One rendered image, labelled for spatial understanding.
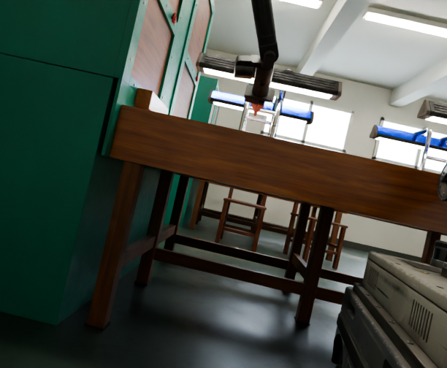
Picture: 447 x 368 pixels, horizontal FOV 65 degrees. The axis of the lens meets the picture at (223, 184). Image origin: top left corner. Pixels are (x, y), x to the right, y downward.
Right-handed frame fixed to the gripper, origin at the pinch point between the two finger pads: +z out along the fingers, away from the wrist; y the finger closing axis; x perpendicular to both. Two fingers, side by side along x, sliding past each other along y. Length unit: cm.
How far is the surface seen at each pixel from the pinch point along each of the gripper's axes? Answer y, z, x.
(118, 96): 45.4, -6.7, 14.6
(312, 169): -22.3, 2.4, 20.3
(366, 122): -202, 312, -449
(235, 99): 13, 43, -65
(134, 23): 45, -23, -4
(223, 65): 17.6, 0.4, -28.1
